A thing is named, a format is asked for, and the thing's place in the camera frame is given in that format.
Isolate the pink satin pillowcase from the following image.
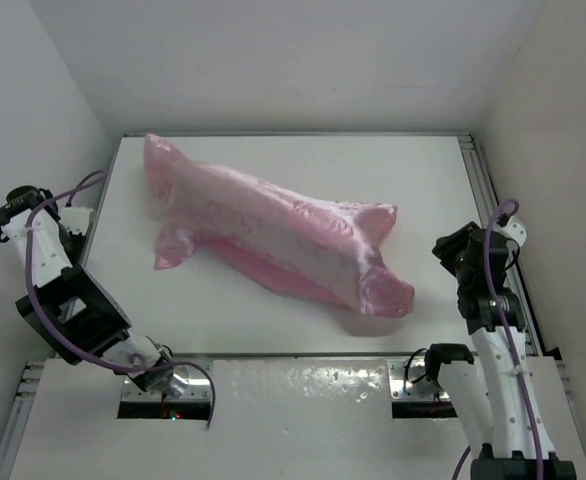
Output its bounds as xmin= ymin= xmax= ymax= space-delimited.
xmin=143 ymin=134 xmax=415 ymax=318

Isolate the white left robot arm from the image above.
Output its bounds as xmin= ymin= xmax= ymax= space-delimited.
xmin=0 ymin=185 xmax=173 ymax=394

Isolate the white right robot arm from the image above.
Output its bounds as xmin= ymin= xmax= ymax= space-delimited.
xmin=402 ymin=222 xmax=577 ymax=479

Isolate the white foam front board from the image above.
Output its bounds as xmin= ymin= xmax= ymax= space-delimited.
xmin=10 ymin=355 xmax=586 ymax=480

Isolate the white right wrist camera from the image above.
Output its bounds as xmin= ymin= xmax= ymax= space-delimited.
xmin=498 ymin=216 xmax=528 ymax=247

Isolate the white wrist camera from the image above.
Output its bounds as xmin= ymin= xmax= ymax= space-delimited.
xmin=498 ymin=216 xmax=528 ymax=247
xmin=59 ymin=206 xmax=95 ymax=236

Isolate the aluminium frame rail right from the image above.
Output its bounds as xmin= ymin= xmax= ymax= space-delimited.
xmin=457 ymin=133 xmax=544 ymax=356

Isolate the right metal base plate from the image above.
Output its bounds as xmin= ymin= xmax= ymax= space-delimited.
xmin=387 ymin=357 xmax=477 ymax=403

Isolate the metal base plate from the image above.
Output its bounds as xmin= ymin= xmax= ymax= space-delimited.
xmin=387 ymin=357 xmax=477 ymax=403
xmin=120 ymin=364 xmax=213 ymax=403

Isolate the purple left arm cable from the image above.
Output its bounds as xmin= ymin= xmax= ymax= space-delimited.
xmin=25 ymin=168 xmax=219 ymax=432

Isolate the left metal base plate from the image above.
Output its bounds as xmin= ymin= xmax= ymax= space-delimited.
xmin=120 ymin=364 xmax=213 ymax=403

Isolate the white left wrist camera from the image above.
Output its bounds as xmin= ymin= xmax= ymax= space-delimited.
xmin=59 ymin=206 xmax=95 ymax=236

